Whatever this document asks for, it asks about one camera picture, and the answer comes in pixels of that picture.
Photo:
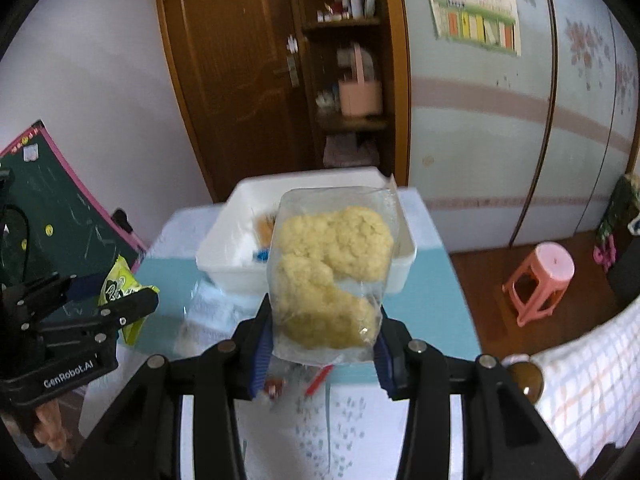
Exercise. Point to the colourful wall poster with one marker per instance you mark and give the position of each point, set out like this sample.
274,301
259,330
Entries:
475,20

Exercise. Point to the green chalkboard with pink frame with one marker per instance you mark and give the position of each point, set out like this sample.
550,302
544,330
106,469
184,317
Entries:
65,210

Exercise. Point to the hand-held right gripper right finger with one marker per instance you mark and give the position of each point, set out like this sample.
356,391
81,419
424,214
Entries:
385,366

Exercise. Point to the wooden shelf cabinet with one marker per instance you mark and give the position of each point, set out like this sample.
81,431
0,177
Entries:
395,85

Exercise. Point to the white plastic bin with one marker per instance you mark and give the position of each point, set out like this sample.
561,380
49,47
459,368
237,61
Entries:
225,257

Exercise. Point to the green and yellow snack packet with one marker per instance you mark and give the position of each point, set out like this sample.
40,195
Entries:
117,282

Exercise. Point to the pink plastic stool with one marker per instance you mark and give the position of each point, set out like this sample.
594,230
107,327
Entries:
552,260

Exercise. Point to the clear plastic packet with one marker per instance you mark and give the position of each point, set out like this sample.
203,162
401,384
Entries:
210,310

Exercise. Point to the blue and white snack packet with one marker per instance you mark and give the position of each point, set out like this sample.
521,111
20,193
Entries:
261,256

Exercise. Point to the pale floral wardrobe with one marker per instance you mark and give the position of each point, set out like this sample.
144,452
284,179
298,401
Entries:
475,135

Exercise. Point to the dark floral bag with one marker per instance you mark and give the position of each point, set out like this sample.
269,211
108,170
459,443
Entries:
620,210

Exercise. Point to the clear packet of pale crisps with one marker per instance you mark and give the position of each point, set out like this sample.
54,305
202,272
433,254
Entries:
330,270

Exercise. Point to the row of small bottles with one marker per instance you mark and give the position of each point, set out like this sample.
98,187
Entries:
350,5

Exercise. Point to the folded pinkish cloth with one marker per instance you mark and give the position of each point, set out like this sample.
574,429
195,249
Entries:
350,152

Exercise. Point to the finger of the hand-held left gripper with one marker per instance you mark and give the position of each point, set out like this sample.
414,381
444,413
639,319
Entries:
55,292
127,310

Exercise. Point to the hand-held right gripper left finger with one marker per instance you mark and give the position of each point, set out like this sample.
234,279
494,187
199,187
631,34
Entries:
261,360

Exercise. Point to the white checked blanket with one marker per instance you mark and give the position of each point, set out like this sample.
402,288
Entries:
590,385

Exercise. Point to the white and teal printed tablecloth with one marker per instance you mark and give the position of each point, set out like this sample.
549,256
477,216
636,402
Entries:
440,310

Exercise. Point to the brown wooden door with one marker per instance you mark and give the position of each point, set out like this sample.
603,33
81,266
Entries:
225,85

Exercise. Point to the person's left hand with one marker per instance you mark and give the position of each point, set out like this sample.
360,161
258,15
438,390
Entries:
50,425

